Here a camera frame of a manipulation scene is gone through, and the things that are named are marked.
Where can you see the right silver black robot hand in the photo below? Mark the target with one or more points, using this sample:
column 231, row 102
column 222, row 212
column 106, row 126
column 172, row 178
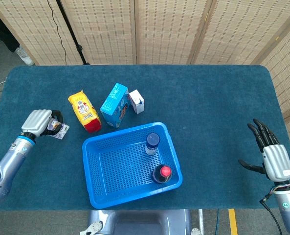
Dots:
column 278, row 161

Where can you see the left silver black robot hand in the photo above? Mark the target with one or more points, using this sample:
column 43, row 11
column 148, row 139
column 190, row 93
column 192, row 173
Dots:
column 36, row 121

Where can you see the small purple white carton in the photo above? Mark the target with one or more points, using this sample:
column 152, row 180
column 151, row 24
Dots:
column 61, row 133

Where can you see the yellow red snack bag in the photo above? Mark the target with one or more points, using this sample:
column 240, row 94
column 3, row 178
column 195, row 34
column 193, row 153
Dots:
column 83, row 112

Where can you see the blue cookie box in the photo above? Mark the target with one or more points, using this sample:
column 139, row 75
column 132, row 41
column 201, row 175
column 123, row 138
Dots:
column 113, row 105

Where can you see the white blue milk carton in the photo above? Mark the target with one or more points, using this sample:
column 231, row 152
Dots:
column 136, row 100

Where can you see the cola bottle red cap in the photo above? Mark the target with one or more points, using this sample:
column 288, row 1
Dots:
column 162, row 172

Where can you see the white yogurt bottle blue cap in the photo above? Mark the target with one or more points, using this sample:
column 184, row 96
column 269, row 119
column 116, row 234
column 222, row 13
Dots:
column 152, row 140

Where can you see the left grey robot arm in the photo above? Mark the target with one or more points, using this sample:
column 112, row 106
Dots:
column 10, row 159

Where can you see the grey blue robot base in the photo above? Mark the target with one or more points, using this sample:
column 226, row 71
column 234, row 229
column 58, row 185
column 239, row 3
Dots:
column 140, row 222

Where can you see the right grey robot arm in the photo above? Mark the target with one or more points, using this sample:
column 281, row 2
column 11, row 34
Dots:
column 289, row 210

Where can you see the blue plastic mesh basket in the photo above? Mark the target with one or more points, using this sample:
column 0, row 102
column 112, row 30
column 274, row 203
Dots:
column 125, row 171

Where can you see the white shoe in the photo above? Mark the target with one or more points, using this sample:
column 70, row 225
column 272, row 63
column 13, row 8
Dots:
column 25, row 56

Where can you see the yellow floor tape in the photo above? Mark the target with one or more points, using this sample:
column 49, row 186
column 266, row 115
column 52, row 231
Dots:
column 232, row 220

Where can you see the bamboo folding screen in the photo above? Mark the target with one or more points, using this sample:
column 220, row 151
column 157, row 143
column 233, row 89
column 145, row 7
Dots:
column 289, row 73
column 159, row 29

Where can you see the person dark trouser leg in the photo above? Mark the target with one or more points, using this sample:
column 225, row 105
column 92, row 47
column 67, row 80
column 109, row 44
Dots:
column 3, row 34

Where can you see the teal table cloth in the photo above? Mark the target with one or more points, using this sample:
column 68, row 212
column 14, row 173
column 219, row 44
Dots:
column 208, row 98

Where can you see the black tripod pole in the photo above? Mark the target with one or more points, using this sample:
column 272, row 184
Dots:
column 71, row 31

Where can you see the white metal pole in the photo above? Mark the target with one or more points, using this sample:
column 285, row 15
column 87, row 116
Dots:
column 201, row 220

